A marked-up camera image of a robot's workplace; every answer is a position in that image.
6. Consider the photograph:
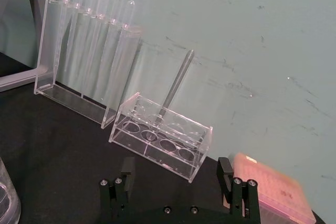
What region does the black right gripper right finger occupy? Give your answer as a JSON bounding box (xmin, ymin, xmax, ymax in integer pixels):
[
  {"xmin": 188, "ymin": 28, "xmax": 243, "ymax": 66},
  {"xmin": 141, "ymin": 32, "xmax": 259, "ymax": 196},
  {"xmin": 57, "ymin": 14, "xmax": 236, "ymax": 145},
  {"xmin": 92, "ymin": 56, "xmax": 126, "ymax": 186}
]
[{"xmin": 216, "ymin": 157, "xmax": 261, "ymax": 221}]

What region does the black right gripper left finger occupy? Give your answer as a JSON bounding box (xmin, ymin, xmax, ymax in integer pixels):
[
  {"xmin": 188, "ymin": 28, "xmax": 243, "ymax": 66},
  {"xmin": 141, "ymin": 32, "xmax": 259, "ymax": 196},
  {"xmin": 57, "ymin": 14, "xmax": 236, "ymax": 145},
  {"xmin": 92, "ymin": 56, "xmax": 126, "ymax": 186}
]
[{"xmin": 99, "ymin": 157, "xmax": 136, "ymax": 220}]

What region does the low clear acrylic holed rack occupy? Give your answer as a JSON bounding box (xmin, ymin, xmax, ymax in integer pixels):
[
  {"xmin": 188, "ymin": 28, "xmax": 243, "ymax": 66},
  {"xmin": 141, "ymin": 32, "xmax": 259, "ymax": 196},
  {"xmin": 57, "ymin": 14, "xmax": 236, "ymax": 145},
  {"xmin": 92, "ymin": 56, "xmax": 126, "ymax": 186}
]
[{"xmin": 109, "ymin": 91, "xmax": 214, "ymax": 183}]

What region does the black table cloth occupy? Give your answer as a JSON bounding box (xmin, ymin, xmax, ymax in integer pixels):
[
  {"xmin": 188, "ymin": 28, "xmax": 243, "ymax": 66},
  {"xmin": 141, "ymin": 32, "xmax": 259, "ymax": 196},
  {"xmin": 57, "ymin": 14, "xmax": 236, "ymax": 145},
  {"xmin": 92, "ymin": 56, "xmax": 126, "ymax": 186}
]
[{"xmin": 0, "ymin": 52, "xmax": 336, "ymax": 224}]

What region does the grey metal rod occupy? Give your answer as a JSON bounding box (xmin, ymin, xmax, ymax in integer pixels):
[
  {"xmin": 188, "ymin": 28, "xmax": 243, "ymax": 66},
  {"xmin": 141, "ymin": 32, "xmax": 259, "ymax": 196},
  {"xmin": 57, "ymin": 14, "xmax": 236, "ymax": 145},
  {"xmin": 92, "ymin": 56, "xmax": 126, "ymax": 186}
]
[{"xmin": 154, "ymin": 49, "xmax": 194, "ymax": 128}]

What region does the clear round plastic container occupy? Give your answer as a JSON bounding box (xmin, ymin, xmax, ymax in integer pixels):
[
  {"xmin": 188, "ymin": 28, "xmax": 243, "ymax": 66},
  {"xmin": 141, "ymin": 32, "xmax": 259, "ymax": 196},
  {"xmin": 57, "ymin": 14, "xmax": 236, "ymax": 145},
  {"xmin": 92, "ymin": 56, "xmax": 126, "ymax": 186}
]
[{"xmin": 0, "ymin": 157, "xmax": 22, "ymax": 224}]

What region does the tall clear acrylic tube rack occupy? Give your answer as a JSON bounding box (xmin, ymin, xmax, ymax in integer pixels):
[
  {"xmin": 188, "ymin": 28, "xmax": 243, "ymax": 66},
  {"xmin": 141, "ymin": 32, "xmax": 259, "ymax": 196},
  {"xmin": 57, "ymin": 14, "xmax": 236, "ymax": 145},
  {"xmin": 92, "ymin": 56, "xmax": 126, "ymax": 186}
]
[{"xmin": 34, "ymin": 0, "xmax": 144, "ymax": 130}]

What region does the pale wall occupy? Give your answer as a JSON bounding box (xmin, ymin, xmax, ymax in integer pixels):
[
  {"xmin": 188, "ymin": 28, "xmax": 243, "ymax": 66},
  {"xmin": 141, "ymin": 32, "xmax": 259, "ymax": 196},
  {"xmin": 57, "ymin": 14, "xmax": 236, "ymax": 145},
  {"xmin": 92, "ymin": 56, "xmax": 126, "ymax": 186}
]
[{"xmin": 26, "ymin": 0, "xmax": 336, "ymax": 219}]

